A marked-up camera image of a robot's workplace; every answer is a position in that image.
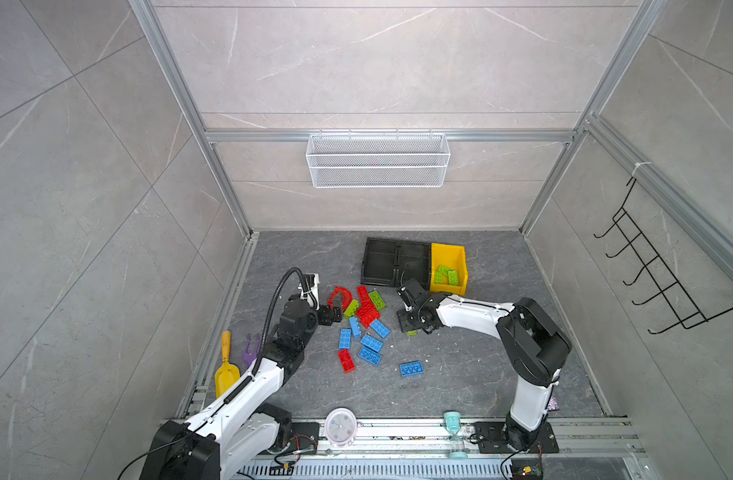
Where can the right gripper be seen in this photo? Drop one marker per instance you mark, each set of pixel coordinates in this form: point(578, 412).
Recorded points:
point(404, 326)

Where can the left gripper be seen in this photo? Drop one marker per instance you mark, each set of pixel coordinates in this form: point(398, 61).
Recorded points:
point(326, 317)

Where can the blue lego thin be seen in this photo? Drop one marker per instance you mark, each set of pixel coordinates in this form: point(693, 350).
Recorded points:
point(356, 330)

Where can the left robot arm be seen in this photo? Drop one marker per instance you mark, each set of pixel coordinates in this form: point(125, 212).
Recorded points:
point(217, 442)

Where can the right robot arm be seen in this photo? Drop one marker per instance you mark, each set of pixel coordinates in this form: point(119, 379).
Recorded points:
point(536, 347)

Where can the green lego beside arch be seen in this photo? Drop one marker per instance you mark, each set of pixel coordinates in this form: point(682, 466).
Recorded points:
point(351, 309)

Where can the right black storage bin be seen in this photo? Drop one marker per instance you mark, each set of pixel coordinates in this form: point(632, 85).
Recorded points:
point(413, 262)

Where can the red lego brick stack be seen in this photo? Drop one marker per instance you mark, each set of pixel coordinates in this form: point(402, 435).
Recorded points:
point(367, 312)

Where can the red arch lego piece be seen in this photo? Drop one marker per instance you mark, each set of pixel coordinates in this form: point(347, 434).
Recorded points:
point(344, 295)

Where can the yellow storage bin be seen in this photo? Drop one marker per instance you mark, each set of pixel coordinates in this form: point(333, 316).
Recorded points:
point(453, 257)

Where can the purple toy tool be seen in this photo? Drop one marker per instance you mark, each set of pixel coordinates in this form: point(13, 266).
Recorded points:
point(251, 349)

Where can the red lego brick lower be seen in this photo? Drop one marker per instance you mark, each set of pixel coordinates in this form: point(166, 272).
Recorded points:
point(346, 361)

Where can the yellow toy shovel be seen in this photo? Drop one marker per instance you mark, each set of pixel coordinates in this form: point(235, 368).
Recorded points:
point(228, 374)

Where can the white round timer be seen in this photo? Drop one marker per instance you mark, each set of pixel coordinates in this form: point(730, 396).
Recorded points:
point(340, 427)

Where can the teal hourglass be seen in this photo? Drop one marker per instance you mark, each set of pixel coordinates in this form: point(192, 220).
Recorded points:
point(452, 424)

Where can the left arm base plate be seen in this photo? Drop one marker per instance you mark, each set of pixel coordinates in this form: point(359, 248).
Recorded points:
point(296, 436)

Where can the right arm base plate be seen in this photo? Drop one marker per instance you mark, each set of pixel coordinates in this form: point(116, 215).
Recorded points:
point(500, 438)

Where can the white wire mesh basket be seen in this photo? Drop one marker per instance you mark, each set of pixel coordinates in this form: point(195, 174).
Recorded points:
point(397, 160)

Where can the black wire hook rack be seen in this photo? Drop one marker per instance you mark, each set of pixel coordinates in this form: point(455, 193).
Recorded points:
point(652, 265)

